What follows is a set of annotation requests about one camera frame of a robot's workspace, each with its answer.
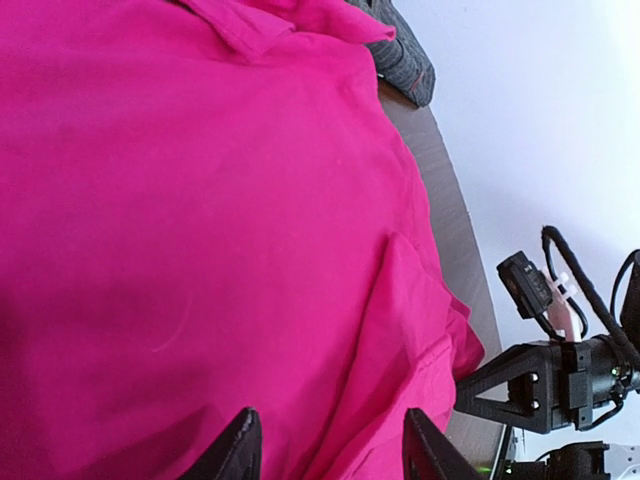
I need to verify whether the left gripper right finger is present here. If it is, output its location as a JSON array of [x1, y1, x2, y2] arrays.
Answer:
[[402, 408, 483, 480]]

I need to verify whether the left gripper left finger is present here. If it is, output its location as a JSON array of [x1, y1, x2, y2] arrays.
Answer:
[[187, 407, 263, 480]]

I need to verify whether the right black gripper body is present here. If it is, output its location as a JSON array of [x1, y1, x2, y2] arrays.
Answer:
[[541, 335, 639, 433]]

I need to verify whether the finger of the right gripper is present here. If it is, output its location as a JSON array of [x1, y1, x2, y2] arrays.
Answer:
[[454, 343, 553, 433]]

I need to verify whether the red garment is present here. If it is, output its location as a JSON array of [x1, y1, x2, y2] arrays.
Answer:
[[1, 1, 483, 479]]

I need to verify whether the black pinstriped shirt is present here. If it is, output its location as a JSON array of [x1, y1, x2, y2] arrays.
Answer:
[[349, 0, 436, 108]]

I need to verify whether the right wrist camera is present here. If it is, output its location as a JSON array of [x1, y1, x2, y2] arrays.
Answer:
[[496, 251, 589, 343]]

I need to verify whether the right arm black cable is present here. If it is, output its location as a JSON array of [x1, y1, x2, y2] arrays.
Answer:
[[539, 224, 640, 371]]

